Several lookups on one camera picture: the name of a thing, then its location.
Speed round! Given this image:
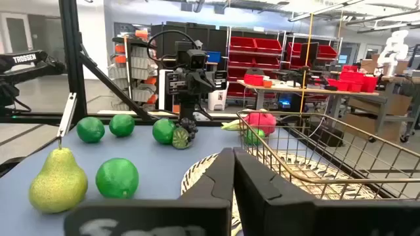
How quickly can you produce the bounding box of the pink dragon fruit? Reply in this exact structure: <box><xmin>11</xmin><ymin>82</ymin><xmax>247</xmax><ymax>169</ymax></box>
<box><xmin>220</xmin><ymin>108</ymin><xmax>278</xmax><ymax>137</ymax></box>

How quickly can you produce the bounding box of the black wire basket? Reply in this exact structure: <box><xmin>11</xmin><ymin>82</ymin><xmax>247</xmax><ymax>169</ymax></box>
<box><xmin>236</xmin><ymin>109</ymin><xmax>420</xmax><ymax>201</ymax></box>

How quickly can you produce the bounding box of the cardboard box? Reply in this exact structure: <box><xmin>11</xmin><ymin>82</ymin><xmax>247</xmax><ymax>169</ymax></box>
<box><xmin>341</xmin><ymin>113</ymin><xmax>404</xmax><ymax>142</ymax></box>
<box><xmin>348</xmin><ymin>94</ymin><xmax>413</xmax><ymax>116</ymax></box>

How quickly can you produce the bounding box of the wooden top workbench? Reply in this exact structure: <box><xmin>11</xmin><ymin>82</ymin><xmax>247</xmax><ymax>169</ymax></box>
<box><xmin>236</xmin><ymin>79</ymin><xmax>381</xmax><ymax>114</ymax></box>

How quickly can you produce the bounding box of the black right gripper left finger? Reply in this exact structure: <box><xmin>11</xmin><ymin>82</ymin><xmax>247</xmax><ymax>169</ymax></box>
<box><xmin>64</xmin><ymin>147</ymin><xmax>236</xmax><ymax>236</ymax></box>

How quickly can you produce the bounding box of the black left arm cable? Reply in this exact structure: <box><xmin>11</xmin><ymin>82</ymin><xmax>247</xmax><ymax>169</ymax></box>
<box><xmin>146</xmin><ymin>29</ymin><xmax>193</xmax><ymax>70</ymax></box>

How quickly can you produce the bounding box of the yellow-green pear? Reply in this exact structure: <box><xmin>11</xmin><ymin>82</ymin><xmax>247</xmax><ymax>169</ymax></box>
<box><xmin>28</xmin><ymin>146</ymin><xmax>89</xmax><ymax>214</ymax></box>

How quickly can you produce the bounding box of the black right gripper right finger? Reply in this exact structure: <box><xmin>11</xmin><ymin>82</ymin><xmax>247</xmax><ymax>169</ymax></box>
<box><xmin>233</xmin><ymin>147</ymin><xmax>420</xmax><ymax>236</ymax></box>

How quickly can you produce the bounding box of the round woven placemat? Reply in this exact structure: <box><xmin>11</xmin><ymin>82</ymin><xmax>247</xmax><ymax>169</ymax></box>
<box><xmin>180</xmin><ymin>150</ymin><xmax>378</xmax><ymax>236</ymax></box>

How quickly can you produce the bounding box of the black storage cabinet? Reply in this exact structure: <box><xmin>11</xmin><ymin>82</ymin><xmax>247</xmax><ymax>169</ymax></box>
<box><xmin>150</xmin><ymin>21</ymin><xmax>229</xmax><ymax>56</ymax></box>

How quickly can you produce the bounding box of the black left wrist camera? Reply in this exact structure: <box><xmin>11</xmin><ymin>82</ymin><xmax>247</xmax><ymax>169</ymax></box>
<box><xmin>186</xmin><ymin>49</ymin><xmax>208</xmax><ymax>70</ymax></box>

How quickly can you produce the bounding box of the yellow hanging cable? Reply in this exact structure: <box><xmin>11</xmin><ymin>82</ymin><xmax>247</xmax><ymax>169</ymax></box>
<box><xmin>299</xmin><ymin>12</ymin><xmax>314</xmax><ymax>114</ymax></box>

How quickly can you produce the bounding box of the white plastic waste bin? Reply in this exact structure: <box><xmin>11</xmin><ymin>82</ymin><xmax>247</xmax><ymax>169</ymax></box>
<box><xmin>207</xmin><ymin>81</ymin><xmax>230</xmax><ymax>111</ymax></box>

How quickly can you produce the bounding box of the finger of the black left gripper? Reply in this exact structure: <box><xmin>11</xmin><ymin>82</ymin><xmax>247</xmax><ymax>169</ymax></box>
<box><xmin>202</xmin><ymin>70</ymin><xmax>217</xmax><ymax>95</ymax></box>
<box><xmin>188</xmin><ymin>70</ymin><xmax>203</xmax><ymax>95</ymax></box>

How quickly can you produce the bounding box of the grey metal workbench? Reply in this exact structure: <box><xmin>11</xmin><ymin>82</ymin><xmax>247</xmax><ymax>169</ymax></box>
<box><xmin>377</xmin><ymin>74</ymin><xmax>420</xmax><ymax>144</ymax></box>

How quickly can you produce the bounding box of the silver metal bracket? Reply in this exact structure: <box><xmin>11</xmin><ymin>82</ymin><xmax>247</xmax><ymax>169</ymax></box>
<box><xmin>56</xmin><ymin>92</ymin><xmax>78</xmax><ymax>150</ymax></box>

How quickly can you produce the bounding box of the metal shelf with red bins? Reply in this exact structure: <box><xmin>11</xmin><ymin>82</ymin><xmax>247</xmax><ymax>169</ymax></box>
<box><xmin>226</xmin><ymin>28</ymin><xmax>341</xmax><ymax>99</ymax></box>

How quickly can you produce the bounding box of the cut green lime half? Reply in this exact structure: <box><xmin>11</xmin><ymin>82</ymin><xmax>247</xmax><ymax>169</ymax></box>
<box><xmin>171</xmin><ymin>127</ymin><xmax>191</xmax><ymax>150</ymax></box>

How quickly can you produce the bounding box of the red plastic bin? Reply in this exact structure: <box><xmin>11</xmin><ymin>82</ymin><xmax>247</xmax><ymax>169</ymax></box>
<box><xmin>327</xmin><ymin>78</ymin><xmax>350</xmax><ymax>92</ymax></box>
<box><xmin>339</xmin><ymin>64</ymin><xmax>366</xmax><ymax>83</ymax></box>
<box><xmin>360</xmin><ymin>75</ymin><xmax>379</xmax><ymax>93</ymax></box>
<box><xmin>243</xmin><ymin>73</ymin><xmax>265</xmax><ymax>87</ymax></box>

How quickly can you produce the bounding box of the dark purple grape bunch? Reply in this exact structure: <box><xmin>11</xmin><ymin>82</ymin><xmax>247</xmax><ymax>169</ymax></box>
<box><xmin>177</xmin><ymin>117</ymin><xmax>200</xmax><ymax>140</ymax></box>

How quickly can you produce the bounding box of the small green lime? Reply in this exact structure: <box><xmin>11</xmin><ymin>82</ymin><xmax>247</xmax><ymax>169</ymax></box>
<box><xmin>244</xmin><ymin>128</ymin><xmax>266</xmax><ymax>147</ymax></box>

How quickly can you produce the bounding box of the rack of grey orange bins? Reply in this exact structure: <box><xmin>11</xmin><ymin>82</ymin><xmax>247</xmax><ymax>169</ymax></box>
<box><xmin>108</xmin><ymin>29</ymin><xmax>159</xmax><ymax>111</ymax></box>

